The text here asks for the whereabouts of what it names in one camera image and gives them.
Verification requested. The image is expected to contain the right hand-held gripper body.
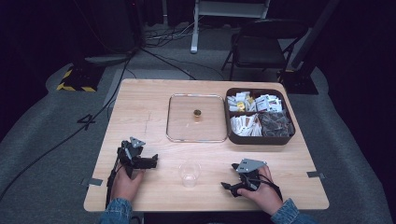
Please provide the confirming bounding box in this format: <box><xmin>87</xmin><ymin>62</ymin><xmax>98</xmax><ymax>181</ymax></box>
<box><xmin>231</xmin><ymin>158</ymin><xmax>268</xmax><ymax>191</ymax></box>

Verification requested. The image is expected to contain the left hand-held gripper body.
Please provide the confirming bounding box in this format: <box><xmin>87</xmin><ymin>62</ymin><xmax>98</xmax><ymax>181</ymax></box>
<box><xmin>117</xmin><ymin>136</ymin><xmax>148</xmax><ymax>179</ymax></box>

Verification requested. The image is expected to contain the person's right hand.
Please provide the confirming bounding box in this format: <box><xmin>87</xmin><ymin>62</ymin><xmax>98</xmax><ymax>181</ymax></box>
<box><xmin>236</xmin><ymin>164</ymin><xmax>284</xmax><ymax>217</ymax></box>

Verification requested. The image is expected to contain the person's left hand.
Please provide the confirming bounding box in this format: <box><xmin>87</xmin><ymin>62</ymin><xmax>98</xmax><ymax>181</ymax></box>
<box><xmin>110</xmin><ymin>167</ymin><xmax>146</xmax><ymax>203</ymax></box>

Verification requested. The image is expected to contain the brown compartment box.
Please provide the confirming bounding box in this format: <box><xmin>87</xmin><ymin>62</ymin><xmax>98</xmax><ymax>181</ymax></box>
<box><xmin>223</xmin><ymin>87</ymin><xmax>296</xmax><ymax>147</ymax></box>

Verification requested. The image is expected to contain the clear plastic cup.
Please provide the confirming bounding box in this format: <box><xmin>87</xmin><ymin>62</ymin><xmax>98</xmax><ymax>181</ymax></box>
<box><xmin>177</xmin><ymin>160</ymin><xmax>202</xmax><ymax>189</ymax></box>

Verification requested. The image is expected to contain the grey tape piece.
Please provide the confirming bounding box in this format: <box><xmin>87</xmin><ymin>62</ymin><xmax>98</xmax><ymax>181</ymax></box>
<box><xmin>80</xmin><ymin>177</ymin><xmax>104</xmax><ymax>188</ymax></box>
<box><xmin>305</xmin><ymin>170</ymin><xmax>326</xmax><ymax>180</ymax></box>

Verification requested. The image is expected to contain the pile of white brown packets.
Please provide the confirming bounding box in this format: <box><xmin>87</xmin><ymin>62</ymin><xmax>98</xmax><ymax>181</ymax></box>
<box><xmin>230</xmin><ymin>113</ymin><xmax>263</xmax><ymax>137</ymax></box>

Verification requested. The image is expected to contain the pile of dark packets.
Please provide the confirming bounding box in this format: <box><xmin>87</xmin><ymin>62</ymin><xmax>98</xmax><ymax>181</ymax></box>
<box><xmin>258</xmin><ymin>110</ymin><xmax>294</xmax><ymax>138</ymax></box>

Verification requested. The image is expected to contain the clear square lid gold knob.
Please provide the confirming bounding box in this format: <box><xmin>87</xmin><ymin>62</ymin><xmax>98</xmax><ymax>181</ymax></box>
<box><xmin>165</xmin><ymin>93</ymin><xmax>229</xmax><ymax>144</ymax></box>

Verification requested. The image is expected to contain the pile of white yellow packets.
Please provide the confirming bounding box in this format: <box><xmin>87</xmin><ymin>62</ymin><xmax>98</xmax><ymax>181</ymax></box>
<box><xmin>226</xmin><ymin>91</ymin><xmax>257</xmax><ymax>113</ymax></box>

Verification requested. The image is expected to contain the black base yellow striped tape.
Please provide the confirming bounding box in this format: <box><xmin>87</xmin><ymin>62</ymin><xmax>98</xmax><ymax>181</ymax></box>
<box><xmin>56</xmin><ymin>63</ymin><xmax>106</xmax><ymax>93</ymax></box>

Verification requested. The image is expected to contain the black stand with base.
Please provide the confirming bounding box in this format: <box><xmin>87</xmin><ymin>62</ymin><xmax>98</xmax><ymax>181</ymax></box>
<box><xmin>276</xmin><ymin>0</ymin><xmax>341</xmax><ymax>95</ymax></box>

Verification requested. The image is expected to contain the black folding chair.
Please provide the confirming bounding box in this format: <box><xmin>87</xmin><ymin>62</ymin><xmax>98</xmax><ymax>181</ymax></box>
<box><xmin>220</xmin><ymin>19</ymin><xmax>309</xmax><ymax>81</ymax></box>

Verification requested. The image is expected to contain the white metal stand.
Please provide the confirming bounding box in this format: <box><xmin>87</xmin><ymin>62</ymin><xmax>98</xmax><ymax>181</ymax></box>
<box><xmin>190</xmin><ymin>0</ymin><xmax>272</xmax><ymax>55</ymax></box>

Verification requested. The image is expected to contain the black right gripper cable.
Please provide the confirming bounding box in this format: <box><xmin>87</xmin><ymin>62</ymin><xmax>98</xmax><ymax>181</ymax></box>
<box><xmin>259</xmin><ymin>174</ymin><xmax>284</xmax><ymax>202</ymax></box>

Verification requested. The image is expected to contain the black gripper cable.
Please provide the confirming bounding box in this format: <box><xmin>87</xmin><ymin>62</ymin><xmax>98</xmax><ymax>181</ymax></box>
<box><xmin>105</xmin><ymin>155</ymin><xmax>123</xmax><ymax>209</ymax></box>
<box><xmin>259</xmin><ymin>174</ymin><xmax>284</xmax><ymax>202</ymax></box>

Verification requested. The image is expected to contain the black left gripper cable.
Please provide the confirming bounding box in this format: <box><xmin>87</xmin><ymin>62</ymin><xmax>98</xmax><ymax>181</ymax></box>
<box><xmin>105</xmin><ymin>155</ymin><xmax>123</xmax><ymax>209</ymax></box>

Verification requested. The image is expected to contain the long black floor cable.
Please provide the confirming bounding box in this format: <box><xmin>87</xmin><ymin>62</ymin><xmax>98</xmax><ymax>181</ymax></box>
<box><xmin>0</xmin><ymin>52</ymin><xmax>135</xmax><ymax>201</ymax></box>

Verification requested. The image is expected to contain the thin black floor cable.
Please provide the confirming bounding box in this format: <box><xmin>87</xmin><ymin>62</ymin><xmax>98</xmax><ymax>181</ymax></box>
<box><xmin>139</xmin><ymin>47</ymin><xmax>198</xmax><ymax>81</ymax></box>

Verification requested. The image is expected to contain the bundle of floor cables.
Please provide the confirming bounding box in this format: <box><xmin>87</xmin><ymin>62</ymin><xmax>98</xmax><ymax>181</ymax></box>
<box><xmin>143</xmin><ymin>15</ymin><xmax>204</xmax><ymax>49</ymax></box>

